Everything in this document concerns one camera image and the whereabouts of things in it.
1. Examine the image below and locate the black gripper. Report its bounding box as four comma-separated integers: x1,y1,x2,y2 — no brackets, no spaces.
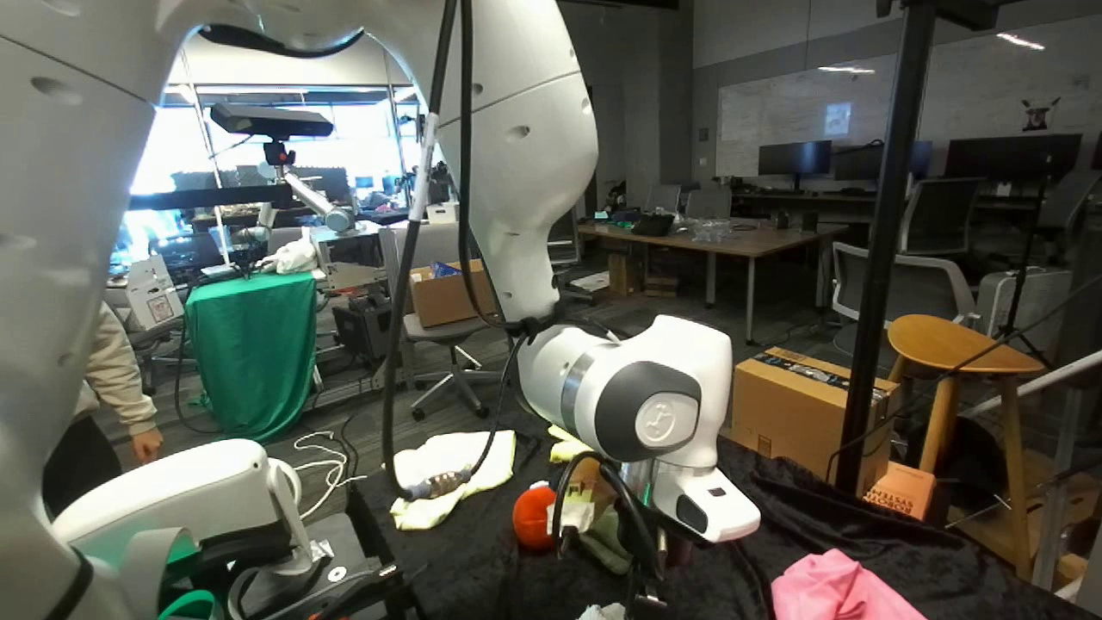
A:
641,531,721,620

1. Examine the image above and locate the pink shirt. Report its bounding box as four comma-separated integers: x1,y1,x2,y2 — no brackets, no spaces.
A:
767,547,928,620

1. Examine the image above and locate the red plush radish toy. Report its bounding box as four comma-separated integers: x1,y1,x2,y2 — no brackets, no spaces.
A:
509,477,635,577

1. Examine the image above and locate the bystander bare hand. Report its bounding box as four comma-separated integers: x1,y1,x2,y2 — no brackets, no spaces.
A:
129,423,165,464

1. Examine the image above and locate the cardboard box with black tape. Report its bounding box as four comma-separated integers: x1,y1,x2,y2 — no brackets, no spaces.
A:
721,345,906,487

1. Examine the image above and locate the black velvet tablecloth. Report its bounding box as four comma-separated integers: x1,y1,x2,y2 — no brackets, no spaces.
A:
343,389,1102,620

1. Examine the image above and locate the pale yellow cloth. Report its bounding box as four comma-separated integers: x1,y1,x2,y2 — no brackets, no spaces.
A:
386,428,521,532

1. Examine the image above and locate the gray swivel chair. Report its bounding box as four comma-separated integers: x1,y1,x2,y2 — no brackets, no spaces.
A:
401,305,521,423

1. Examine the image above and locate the wooden desk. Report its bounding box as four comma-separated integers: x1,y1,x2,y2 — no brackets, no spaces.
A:
574,216,823,342

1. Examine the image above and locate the wooden stool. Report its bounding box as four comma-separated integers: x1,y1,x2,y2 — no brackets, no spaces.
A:
884,309,1047,577

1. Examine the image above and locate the small cardboard box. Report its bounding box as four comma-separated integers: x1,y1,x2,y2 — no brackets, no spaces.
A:
405,258,500,334

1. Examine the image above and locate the silver metal pole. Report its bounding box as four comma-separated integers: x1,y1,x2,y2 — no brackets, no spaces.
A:
960,345,1102,421

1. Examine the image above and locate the black vertical pole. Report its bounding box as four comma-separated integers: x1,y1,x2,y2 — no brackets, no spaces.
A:
834,0,939,500

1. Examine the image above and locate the black equipment case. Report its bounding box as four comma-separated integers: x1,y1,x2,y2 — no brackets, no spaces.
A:
331,284,401,372

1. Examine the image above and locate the black mesh office chair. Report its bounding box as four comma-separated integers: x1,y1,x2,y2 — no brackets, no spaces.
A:
826,172,980,329

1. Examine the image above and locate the green cloth covered table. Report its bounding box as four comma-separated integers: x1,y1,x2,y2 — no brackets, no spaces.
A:
182,270,322,444

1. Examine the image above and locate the silver tripod stand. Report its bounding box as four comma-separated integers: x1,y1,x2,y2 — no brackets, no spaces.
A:
377,79,435,391

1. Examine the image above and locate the white curved plastic cover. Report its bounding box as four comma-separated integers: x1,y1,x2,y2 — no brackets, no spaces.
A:
50,436,303,577

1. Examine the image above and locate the wide black computer monitor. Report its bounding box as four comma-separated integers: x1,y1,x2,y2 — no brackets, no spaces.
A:
943,129,1084,186

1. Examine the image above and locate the white paper sign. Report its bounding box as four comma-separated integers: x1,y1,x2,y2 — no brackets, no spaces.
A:
121,252,187,334

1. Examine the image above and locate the person in beige sweater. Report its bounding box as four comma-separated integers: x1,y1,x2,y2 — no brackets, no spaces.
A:
72,301,165,464

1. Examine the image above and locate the black sensor bar camera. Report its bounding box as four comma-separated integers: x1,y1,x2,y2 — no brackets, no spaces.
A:
206,100,339,170

